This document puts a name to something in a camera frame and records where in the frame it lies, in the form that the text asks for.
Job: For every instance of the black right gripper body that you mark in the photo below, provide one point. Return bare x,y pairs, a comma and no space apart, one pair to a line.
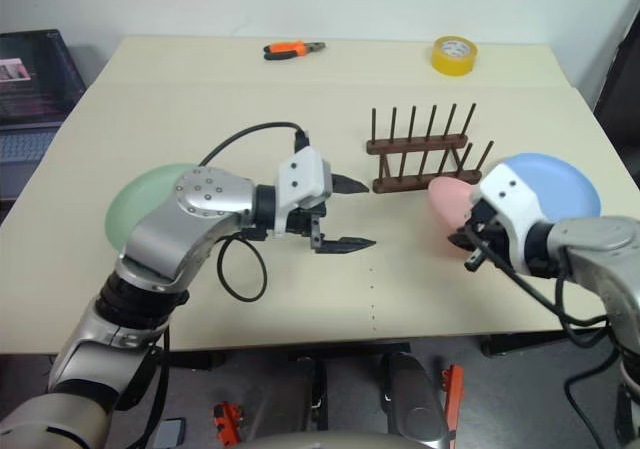
487,231

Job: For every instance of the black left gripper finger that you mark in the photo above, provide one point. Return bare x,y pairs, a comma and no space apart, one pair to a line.
347,185
345,245

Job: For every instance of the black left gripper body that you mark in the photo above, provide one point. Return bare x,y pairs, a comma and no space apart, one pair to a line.
300,224

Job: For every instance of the pink plate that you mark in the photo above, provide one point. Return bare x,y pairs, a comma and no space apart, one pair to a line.
450,199

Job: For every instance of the blue plate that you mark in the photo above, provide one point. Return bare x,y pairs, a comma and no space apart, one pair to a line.
560,184

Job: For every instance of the green plate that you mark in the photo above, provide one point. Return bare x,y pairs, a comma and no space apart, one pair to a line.
137,196

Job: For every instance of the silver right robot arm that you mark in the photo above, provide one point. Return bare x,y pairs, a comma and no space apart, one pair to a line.
595,249

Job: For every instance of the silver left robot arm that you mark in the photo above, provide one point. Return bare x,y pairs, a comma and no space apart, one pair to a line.
190,219

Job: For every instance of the brown wooden dish rack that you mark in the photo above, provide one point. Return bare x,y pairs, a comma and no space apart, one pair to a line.
425,145

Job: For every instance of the black table foot bar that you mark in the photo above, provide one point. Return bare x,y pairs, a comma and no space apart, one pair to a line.
197,360
520,343
350,349

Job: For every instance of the orange black marker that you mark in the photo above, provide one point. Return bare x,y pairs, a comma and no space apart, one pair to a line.
287,48

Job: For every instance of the dark rounded slim shape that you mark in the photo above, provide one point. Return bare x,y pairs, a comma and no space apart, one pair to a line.
310,394

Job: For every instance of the orange clamp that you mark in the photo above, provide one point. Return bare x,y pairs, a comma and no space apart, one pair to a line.
454,399
229,424

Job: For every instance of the yellow tape roll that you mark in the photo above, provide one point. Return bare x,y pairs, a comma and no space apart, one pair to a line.
454,59

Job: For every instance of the grey rounded broad shape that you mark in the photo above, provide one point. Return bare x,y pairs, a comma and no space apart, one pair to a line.
412,399

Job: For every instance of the black chair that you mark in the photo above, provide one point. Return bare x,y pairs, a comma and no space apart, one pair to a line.
620,94

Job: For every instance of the small grey flat object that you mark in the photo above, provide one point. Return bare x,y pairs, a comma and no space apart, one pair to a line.
170,433

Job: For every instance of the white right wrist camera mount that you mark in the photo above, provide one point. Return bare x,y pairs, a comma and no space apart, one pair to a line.
510,194

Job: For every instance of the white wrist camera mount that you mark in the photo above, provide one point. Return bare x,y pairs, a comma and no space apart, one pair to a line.
302,174
510,194

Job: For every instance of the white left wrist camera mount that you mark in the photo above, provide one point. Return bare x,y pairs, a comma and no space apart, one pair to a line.
302,174

